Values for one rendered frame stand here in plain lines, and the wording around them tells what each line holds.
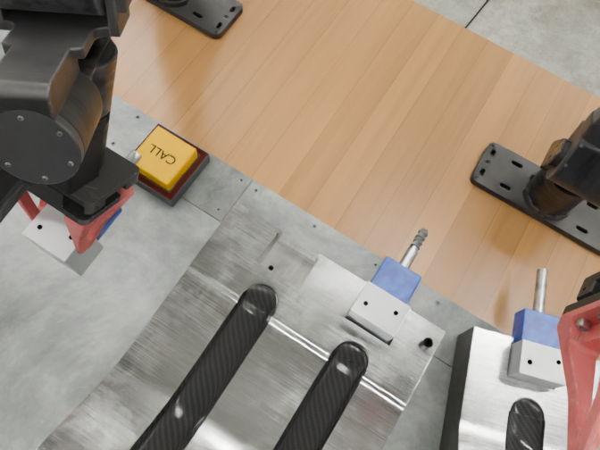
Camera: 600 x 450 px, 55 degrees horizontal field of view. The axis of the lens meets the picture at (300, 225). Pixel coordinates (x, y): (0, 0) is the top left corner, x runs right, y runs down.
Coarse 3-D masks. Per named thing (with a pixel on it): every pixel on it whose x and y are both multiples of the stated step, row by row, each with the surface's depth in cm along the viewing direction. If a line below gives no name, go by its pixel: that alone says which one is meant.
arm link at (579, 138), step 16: (592, 112) 63; (592, 128) 60; (576, 144) 61; (592, 144) 60; (576, 160) 62; (592, 160) 61; (560, 176) 63; (576, 176) 62; (592, 176) 62; (576, 192) 64; (592, 192) 63
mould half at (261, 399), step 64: (256, 256) 60; (320, 256) 61; (192, 320) 58; (320, 320) 58; (128, 384) 55; (256, 384) 56; (384, 384) 56; (64, 448) 49; (128, 448) 51; (192, 448) 53; (256, 448) 54
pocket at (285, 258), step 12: (276, 240) 64; (288, 240) 63; (264, 252) 61; (276, 252) 64; (288, 252) 64; (300, 252) 63; (264, 264) 63; (276, 264) 63; (288, 264) 63; (300, 264) 63; (312, 264) 63; (288, 276) 63; (300, 276) 63
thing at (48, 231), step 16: (48, 208) 53; (32, 224) 53; (48, 224) 53; (64, 224) 53; (32, 240) 52; (48, 240) 52; (64, 240) 52; (96, 240) 56; (64, 256) 52; (80, 256) 54; (80, 272) 56
